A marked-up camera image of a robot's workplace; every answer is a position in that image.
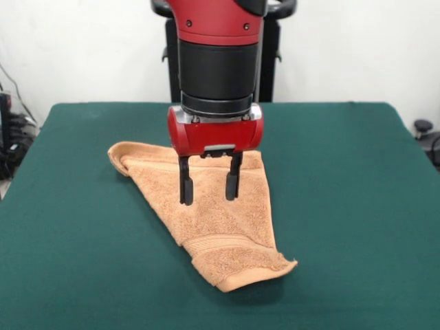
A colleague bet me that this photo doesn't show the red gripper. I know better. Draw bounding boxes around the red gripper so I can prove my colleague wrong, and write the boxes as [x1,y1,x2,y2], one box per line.
[167,104,265,206]

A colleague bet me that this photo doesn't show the tan terry towel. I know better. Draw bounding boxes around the tan terry towel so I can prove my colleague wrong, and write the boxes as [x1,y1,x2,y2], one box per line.
[107,140,298,293]

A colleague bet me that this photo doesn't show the dark green table cloth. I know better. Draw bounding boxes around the dark green table cloth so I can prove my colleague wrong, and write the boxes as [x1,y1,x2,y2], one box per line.
[0,101,440,330]

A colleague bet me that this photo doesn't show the black equipment pile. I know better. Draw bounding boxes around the black equipment pile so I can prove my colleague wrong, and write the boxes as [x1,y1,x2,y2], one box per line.
[0,91,39,182]

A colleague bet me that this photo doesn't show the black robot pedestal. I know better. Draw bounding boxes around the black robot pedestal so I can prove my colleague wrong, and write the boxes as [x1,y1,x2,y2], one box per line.
[150,0,297,104]

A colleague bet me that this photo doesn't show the grey cable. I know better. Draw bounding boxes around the grey cable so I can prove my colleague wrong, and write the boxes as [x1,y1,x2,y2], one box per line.
[0,63,38,122]

